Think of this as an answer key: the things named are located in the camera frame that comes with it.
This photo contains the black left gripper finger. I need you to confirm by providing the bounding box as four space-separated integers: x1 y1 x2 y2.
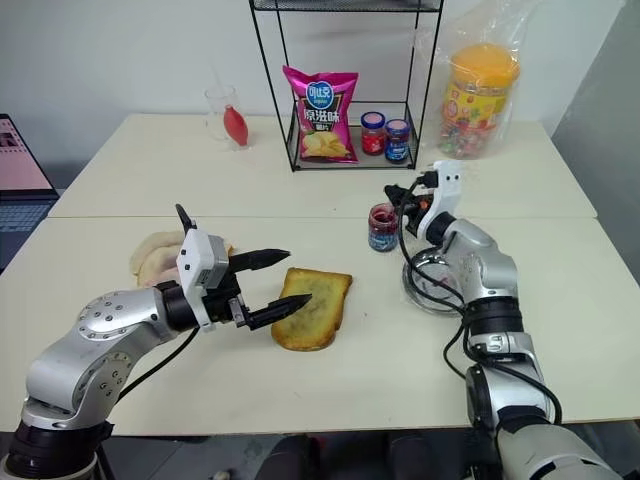
243 293 314 332
228 248 292 273

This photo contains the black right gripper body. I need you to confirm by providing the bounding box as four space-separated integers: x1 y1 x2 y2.
402 189 434 239

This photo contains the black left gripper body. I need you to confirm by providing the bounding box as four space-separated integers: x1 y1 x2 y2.
201 258 252 329

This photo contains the open jam jar blue label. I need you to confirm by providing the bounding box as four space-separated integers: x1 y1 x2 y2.
367 202 402 254

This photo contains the toasted bread slice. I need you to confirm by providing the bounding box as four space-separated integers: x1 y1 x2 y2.
270 267 354 353

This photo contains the blue jam jar red lid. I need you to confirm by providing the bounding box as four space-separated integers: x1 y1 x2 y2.
384 118 413 163

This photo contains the red jam jar pink lid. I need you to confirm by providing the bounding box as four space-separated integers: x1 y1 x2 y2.
360 111 388 157

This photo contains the pale bread in plastic bag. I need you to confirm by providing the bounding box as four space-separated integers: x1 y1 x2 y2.
129 230 237 290

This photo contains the clear glass plate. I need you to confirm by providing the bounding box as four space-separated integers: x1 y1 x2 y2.
401 246 475 317

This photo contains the pink potato chips bag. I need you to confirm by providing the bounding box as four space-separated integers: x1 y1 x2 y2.
281 64 361 164

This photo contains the candy jar with orange lid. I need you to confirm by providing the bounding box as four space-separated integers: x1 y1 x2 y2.
438 43 522 160

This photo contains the clear plastic bag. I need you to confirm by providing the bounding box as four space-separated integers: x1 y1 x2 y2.
413 7 532 162

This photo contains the clear glass cup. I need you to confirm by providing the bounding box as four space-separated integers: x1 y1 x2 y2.
204 85 242 144

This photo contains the open laptop computer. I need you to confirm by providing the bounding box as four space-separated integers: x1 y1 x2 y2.
0 113 62 252

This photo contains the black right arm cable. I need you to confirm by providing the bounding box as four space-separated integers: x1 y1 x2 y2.
399 172 564 426

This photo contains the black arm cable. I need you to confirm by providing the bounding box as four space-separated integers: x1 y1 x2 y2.
115 203 205 401
399 172 564 426

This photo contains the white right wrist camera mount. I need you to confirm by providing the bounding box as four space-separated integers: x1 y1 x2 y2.
416 160 464 247

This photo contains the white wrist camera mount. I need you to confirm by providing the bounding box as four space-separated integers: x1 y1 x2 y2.
416 160 464 247
177 229 232 332

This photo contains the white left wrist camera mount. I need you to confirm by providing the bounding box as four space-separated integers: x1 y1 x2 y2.
177 229 232 332

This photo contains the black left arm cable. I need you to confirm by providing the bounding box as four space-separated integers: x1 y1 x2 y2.
115 203 205 401

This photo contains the black wire shelf rack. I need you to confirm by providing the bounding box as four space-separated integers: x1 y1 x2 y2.
248 0 446 174

